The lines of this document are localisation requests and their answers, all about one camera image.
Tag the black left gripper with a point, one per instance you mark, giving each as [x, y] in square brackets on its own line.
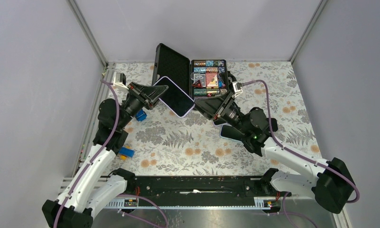
[151, 92]

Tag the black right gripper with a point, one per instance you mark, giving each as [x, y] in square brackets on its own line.
[208, 107]

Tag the phone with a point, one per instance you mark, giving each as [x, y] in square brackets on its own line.
[176, 99]
[231, 133]
[219, 122]

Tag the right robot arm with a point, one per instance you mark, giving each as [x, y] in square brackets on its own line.
[328, 182]

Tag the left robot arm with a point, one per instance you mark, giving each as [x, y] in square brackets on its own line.
[79, 204]

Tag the phone in white case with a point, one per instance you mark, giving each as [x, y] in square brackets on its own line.
[219, 122]

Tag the black poker chip case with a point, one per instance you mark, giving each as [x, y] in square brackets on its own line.
[190, 75]

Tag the phone in light blue case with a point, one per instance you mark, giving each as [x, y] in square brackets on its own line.
[231, 133]

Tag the blue toy car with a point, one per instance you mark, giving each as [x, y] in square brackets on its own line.
[141, 115]

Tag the red playing card box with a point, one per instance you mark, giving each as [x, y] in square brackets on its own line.
[212, 80]

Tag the colourful toy brick stack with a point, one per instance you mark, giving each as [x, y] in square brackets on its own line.
[126, 152]

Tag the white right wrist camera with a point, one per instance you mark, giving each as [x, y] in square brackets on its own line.
[236, 89]

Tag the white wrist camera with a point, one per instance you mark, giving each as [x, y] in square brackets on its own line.
[236, 89]
[120, 81]

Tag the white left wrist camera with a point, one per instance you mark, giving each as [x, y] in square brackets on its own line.
[120, 81]

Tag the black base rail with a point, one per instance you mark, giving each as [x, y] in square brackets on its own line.
[202, 191]

